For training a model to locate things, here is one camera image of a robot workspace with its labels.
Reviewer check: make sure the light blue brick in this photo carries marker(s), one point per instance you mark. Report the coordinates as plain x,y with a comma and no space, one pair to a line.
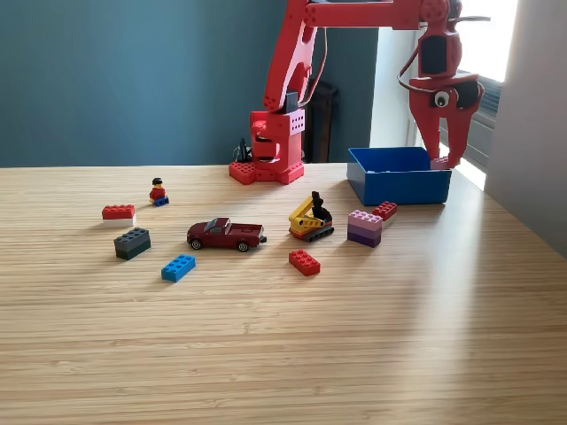
177,268

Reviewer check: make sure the red on white brick stack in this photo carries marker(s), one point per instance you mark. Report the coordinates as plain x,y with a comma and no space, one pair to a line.
117,212

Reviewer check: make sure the small yellow toy digger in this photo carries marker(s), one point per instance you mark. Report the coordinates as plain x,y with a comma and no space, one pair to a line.
305,223

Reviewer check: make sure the white window frame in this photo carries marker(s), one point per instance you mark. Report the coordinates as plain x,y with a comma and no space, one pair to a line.
480,152

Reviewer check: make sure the dark red toy pickup truck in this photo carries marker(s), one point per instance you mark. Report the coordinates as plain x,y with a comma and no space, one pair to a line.
230,234

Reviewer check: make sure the grey pleated window blind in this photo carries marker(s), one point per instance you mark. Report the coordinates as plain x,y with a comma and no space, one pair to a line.
491,102

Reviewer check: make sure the pink and purple brick stack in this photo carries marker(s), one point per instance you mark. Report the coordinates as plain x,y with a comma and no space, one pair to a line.
364,230

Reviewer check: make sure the black folding rack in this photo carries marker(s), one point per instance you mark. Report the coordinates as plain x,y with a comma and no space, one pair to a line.
325,128

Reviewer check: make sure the small red on white bricks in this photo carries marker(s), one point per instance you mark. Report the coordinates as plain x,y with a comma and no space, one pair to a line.
386,210

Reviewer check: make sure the blue plastic bin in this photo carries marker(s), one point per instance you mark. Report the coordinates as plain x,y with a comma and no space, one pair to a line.
398,190

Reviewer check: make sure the toy figure red shirt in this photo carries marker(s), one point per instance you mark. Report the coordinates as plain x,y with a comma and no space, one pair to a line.
157,193

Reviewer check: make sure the grey on dark green bricks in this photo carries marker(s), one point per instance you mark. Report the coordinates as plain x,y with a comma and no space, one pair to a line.
130,243

